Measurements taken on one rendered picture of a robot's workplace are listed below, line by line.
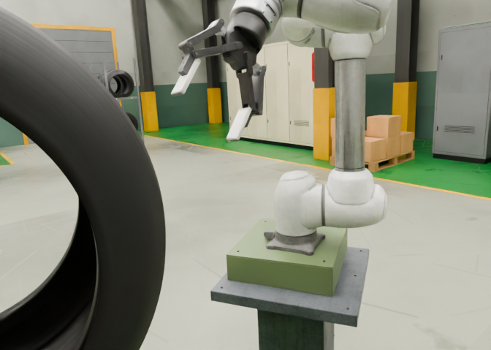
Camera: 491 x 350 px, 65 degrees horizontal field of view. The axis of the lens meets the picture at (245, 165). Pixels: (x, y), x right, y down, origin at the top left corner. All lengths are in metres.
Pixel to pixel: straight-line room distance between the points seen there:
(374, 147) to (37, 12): 9.36
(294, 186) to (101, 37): 11.29
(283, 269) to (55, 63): 1.09
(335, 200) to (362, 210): 0.10
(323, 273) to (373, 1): 0.87
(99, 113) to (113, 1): 12.33
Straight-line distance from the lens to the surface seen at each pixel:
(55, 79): 0.43
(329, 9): 0.79
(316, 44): 1.35
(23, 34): 0.45
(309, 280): 1.37
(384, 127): 6.12
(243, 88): 0.74
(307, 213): 1.37
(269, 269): 1.39
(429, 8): 8.97
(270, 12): 0.77
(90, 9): 12.47
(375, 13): 0.79
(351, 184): 1.34
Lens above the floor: 1.36
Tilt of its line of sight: 12 degrees down
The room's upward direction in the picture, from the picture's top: 3 degrees counter-clockwise
